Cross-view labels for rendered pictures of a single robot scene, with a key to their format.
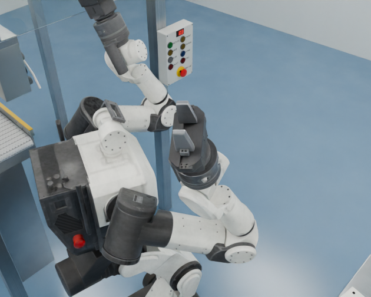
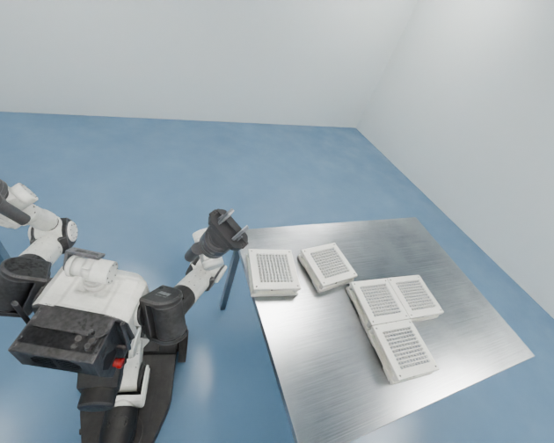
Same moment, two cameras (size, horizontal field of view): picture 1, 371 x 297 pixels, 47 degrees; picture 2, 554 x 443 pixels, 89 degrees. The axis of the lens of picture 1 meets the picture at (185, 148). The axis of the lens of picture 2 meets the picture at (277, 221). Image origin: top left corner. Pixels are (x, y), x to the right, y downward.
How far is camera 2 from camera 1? 0.59 m
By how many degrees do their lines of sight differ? 56
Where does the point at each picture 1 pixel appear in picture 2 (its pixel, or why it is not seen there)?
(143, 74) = (36, 211)
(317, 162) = (116, 201)
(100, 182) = (122, 308)
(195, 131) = (231, 222)
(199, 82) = not seen: outside the picture
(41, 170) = (54, 348)
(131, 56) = (25, 201)
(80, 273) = (112, 385)
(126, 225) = (177, 313)
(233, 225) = not seen: hidden behind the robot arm
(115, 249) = (177, 333)
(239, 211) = not seen: hidden behind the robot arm
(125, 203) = (168, 301)
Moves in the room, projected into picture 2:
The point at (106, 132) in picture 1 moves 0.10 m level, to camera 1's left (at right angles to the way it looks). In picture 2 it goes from (105, 272) to (69, 299)
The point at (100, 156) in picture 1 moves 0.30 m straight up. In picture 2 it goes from (91, 294) to (66, 224)
